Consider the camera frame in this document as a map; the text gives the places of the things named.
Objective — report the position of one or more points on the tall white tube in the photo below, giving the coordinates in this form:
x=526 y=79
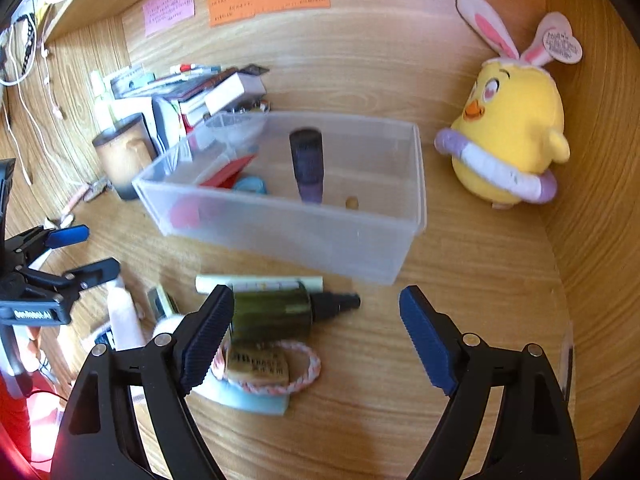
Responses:
x=102 y=105

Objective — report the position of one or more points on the pale green stick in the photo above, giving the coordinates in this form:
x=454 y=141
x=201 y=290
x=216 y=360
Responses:
x=260 y=282

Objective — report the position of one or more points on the brown cup with dark lid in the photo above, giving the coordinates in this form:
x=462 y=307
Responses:
x=122 y=160

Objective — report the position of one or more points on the small brown bead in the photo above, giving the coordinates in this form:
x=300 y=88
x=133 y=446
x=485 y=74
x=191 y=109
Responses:
x=353 y=202

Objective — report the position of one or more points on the purple bottle with black cap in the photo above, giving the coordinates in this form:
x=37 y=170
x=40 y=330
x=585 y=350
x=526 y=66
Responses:
x=306 y=160

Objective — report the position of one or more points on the green-backed mahjong tile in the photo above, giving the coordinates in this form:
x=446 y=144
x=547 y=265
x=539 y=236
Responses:
x=161 y=302

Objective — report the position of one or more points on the stack of books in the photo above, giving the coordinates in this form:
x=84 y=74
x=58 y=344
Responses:
x=175 y=87

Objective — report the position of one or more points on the light blue card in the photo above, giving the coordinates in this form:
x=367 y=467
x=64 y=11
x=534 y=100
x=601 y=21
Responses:
x=250 y=401

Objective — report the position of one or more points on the pink paper note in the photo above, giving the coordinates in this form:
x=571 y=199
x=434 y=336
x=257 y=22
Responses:
x=169 y=6

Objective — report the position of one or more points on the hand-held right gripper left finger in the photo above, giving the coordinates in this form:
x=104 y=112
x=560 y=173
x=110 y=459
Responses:
x=207 y=340

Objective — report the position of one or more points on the dark hair clip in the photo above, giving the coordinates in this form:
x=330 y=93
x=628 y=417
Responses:
x=100 y=189

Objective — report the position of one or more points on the white paper card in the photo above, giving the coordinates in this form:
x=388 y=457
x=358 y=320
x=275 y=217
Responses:
x=232 y=92

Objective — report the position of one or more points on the red flat box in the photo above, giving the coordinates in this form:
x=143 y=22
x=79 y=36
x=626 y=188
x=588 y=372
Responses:
x=235 y=170

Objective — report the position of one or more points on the dark green spray bottle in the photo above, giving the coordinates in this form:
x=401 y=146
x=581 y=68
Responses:
x=280 y=310

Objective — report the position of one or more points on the pink pen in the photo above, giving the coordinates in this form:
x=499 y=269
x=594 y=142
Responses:
x=77 y=199

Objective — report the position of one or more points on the yellow chick plush toy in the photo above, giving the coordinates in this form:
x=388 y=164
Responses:
x=510 y=125

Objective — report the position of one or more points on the clear plastic storage box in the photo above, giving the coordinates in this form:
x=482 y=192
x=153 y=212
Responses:
x=300 y=232

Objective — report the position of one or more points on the teal round lid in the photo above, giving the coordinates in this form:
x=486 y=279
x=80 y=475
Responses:
x=251 y=185

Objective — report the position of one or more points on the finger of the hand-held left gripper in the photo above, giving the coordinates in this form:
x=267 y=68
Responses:
x=70 y=236
x=100 y=269

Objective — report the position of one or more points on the small white bottle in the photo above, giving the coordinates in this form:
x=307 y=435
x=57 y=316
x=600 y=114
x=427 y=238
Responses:
x=124 y=317

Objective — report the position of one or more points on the dark flat clip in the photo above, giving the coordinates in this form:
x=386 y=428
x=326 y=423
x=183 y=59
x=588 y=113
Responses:
x=254 y=69

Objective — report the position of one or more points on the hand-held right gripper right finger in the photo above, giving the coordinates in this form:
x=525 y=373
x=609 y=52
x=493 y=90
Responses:
x=425 y=340

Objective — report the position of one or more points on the red and white marker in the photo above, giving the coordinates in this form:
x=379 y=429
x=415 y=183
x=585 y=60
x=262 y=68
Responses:
x=192 y=67

